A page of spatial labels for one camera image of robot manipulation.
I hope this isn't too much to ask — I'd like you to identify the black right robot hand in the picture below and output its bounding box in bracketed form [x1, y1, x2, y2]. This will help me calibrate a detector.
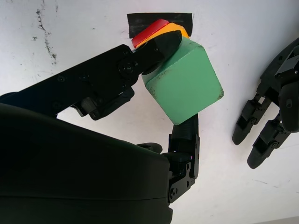
[0, 30, 200, 224]

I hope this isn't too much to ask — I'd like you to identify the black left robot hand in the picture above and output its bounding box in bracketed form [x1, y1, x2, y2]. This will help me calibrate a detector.
[232, 37, 299, 170]

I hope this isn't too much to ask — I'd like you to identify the green wooden cube block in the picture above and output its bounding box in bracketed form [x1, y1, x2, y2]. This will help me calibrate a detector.
[141, 37, 225, 126]

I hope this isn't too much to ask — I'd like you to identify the yellow wooden cube block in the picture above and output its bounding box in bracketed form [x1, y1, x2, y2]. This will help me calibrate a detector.
[161, 22, 190, 39]

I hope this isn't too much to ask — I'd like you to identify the red wooden cube block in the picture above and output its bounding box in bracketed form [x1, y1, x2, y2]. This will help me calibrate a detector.
[131, 19, 170, 49]

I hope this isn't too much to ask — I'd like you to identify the black tape strip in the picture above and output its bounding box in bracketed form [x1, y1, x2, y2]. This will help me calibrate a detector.
[127, 12, 194, 39]

